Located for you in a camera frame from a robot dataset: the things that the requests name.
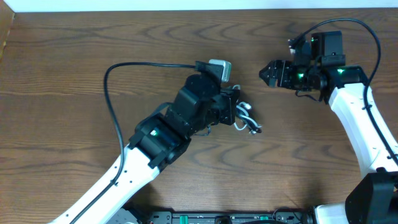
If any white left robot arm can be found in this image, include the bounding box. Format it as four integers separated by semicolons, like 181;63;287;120
53;74;240;223

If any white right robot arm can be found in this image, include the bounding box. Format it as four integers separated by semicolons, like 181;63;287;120
259;60;397;223

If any black usb cable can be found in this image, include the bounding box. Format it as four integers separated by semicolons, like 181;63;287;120
234;104;262;134

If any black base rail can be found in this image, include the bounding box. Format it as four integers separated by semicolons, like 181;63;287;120
108;203;315;224

